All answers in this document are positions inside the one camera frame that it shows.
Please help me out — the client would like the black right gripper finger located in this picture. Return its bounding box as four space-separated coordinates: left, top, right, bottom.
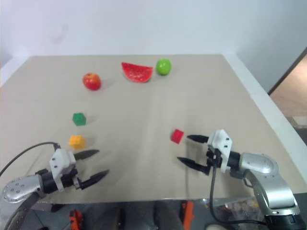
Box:
187 135 210 144
177 157 212 177

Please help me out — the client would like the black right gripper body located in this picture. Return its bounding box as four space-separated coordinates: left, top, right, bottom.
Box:
205 146 223 172

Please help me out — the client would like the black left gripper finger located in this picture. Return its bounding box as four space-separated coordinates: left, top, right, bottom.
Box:
80 169 110 190
73 149 100 161

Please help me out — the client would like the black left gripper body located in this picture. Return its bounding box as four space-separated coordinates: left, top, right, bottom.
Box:
61 167 83 190

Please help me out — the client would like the orange cube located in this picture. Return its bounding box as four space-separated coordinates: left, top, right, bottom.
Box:
68 135 86 150

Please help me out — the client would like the red cube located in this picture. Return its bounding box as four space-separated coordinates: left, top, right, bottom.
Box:
171 128 185 144

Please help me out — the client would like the green cube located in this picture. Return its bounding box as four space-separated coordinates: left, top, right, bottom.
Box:
72 112 87 127

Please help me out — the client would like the orange black tool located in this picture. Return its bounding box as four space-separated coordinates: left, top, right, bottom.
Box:
68 209 84 230
181 200 195 230

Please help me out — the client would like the beige table mat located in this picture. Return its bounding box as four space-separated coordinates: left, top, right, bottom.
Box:
0 54 296 206

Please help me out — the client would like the red apple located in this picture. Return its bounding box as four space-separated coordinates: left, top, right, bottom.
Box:
83 72 102 91

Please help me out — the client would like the green apple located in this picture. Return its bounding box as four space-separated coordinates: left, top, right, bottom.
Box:
155 58 172 77

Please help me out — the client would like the red watermelon slice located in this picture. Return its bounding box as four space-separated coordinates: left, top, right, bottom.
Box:
121 62 154 83

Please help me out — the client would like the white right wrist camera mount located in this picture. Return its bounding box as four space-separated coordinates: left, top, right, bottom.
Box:
206 129 234 173

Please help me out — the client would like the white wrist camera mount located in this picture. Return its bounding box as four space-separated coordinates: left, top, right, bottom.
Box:
49 148 77 192
206 129 234 173

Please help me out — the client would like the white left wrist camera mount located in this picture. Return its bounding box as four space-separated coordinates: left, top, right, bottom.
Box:
49 148 77 192

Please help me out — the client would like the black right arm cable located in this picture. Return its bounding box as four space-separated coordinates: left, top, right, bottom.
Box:
209 165 268 226

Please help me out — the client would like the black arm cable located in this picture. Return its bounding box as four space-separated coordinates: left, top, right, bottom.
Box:
209 165 268 226
0 142 61 177

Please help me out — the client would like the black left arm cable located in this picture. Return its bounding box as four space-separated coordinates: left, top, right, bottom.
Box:
0 142 61 177

